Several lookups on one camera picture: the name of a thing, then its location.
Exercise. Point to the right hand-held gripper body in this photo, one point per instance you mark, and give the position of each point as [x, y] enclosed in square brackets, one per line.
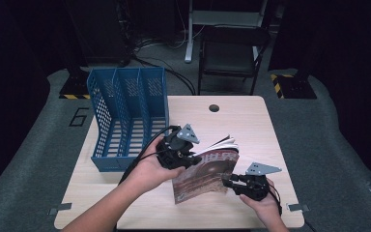
[256, 188]

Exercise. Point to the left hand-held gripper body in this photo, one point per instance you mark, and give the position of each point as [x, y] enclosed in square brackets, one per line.
[174, 151]

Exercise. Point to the red-brown cover magazine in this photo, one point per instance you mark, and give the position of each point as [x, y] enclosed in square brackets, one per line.
[206, 177]

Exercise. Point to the blue plastic file rack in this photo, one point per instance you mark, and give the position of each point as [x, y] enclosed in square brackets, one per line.
[154, 83]

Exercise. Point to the person's right hand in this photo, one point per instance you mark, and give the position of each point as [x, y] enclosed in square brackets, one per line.
[267, 208]

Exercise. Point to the person's left hand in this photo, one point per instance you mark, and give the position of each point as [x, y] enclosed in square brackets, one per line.
[149, 172]

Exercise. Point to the black striped stand base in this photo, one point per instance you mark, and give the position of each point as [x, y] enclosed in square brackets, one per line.
[75, 87]
[298, 87]

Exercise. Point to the black folding chair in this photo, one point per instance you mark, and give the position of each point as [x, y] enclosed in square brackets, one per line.
[228, 54]

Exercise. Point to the dark cabinet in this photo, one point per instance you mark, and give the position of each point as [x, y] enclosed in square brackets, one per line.
[96, 32]

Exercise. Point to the grey metal table bracket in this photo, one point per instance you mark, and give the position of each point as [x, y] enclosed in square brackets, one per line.
[59, 208]
[298, 207]

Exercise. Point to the white metal desk frame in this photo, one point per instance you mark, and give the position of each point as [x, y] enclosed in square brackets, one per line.
[189, 38]

